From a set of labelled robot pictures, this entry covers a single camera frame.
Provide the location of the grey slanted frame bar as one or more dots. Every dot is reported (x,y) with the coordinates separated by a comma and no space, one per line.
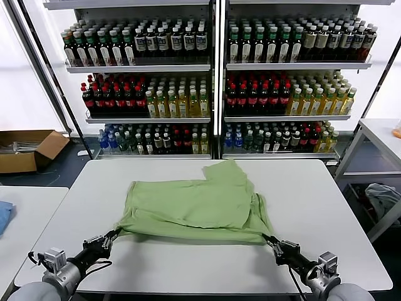
(39,62)

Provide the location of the dark tea bottle green cap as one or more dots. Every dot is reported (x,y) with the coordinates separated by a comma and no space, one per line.
(284,47)
(259,47)
(247,47)
(272,47)
(117,51)
(82,51)
(234,47)
(106,51)
(70,51)
(129,50)
(296,47)
(93,51)

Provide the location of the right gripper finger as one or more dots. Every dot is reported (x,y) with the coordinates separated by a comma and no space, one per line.
(277,251)
(289,245)

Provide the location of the green-label water bottle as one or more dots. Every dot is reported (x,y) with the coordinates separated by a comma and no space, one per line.
(249,141)
(130,142)
(258,141)
(122,142)

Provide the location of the clear packaged parts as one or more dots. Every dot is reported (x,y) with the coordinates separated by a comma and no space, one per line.
(22,146)

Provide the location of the red-cap cola bottle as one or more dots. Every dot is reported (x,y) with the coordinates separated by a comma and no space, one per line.
(264,100)
(253,100)
(275,100)
(178,142)
(285,100)
(99,102)
(141,102)
(187,142)
(131,102)
(109,102)
(120,102)
(314,139)
(88,102)
(232,100)
(242,100)
(304,140)

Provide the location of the red drink bottle blue label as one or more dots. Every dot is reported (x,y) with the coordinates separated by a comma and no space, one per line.
(367,44)

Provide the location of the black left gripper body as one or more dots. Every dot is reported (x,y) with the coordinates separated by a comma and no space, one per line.
(94,254)

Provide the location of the dark green bottle white cap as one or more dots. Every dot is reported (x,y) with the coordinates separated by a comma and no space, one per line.
(149,145)
(267,144)
(139,145)
(277,144)

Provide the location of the green t-shirt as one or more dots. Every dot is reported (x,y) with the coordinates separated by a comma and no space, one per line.
(194,207)

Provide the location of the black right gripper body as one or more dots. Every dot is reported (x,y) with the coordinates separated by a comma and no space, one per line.
(291,257)

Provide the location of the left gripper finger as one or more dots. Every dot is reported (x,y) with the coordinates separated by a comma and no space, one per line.
(109,244)
(94,242)

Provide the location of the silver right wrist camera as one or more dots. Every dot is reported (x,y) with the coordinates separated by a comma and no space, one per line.
(328,261)

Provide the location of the brown cardboard box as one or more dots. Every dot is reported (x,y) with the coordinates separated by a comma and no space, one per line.
(18,163)

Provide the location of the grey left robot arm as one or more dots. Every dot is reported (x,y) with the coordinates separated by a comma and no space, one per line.
(59,279)

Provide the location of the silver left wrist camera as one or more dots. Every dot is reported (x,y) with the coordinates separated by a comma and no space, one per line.
(53,258)

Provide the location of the orange object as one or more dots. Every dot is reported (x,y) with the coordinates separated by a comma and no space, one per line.
(397,132)

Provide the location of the black slanted pole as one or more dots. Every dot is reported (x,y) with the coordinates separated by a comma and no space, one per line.
(375,91)
(63,94)

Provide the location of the yellow juice bottle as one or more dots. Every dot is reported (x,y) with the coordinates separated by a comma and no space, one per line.
(196,145)
(152,108)
(204,106)
(332,142)
(194,106)
(294,105)
(315,105)
(173,107)
(305,105)
(326,105)
(322,143)
(337,105)
(183,107)
(205,144)
(348,103)
(162,108)

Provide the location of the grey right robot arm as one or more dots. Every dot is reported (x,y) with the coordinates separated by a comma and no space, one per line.
(322,285)

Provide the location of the blue-label water bottle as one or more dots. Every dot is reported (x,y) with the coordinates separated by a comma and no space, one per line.
(112,142)
(229,142)
(238,142)
(103,141)

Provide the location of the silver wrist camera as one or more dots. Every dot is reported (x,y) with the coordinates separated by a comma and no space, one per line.
(53,258)
(328,261)

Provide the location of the dark bottle blue white label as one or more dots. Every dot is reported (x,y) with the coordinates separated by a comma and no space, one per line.
(163,43)
(141,44)
(345,42)
(177,43)
(334,42)
(189,42)
(152,44)
(201,42)
(357,42)

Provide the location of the white table grey frame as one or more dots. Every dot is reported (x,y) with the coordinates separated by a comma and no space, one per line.
(379,128)

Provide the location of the grey white clothes pile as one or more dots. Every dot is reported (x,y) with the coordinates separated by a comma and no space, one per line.
(380,197)

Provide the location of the dark bottle beige label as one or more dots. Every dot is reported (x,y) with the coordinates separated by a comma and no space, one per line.
(322,42)
(309,42)

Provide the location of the grey metal shelf rack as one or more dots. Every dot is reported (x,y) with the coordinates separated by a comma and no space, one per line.
(297,66)
(141,68)

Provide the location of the blue folded cloth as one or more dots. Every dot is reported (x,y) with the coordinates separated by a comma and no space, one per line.
(4,216)

